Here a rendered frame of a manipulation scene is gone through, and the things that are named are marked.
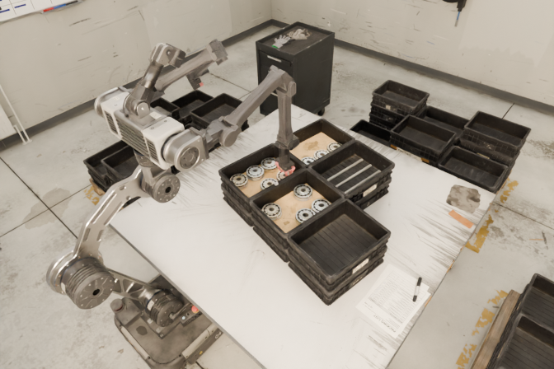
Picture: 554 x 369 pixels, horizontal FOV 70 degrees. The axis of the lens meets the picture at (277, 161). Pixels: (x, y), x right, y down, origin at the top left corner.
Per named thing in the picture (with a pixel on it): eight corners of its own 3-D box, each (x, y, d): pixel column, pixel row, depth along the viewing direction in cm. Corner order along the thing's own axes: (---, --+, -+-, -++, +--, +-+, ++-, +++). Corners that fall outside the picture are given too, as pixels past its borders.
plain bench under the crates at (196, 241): (329, 483, 189) (340, 438, 143) (137, 288, 271) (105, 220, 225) (463, 265, 278) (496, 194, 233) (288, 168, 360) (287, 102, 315)
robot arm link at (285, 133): (270, 77, 178) (288, 86, 173) (279, 70, 180) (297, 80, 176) (274, 140, 211) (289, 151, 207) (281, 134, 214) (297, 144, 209)
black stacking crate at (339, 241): (329, 296, 174) (330, 281, 167) (286, 252, 192) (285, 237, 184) (388, 248, 192) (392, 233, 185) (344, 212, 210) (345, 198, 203)
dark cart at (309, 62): (293, 140, 392) (293, 55, 333) (260, 123, 415) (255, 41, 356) (329, 114, 425) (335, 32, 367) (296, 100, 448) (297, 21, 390)
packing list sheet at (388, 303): (399, 342, 169) (399, 341, 168) (353, 309, 181) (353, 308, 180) (433, 289, 187) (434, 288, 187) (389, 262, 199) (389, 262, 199)
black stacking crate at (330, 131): (306, 182, 229) (307, 167, 221) (274, 156, 247) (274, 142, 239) (354, 154, 247) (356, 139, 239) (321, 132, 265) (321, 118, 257)
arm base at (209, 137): (192, 151, 160) (187, 128, 152) (208, 142, 164) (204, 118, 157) (206, 161, 155) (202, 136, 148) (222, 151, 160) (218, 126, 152)
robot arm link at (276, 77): (274, 56, 172) (293, 65, 168) (280, 77, 184) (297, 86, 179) (204, 128, 160) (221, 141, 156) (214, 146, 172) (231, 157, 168)
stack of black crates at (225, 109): (219, 168, 341) (212, 124, 312) (196, 153, 356) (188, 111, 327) (251, 146, 363) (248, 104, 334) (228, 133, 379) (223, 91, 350)
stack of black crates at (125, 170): (139, 223, 296) (123, 179, 267) (117, 204, 311) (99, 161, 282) (182, 193, 318) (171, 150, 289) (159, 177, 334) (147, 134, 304)
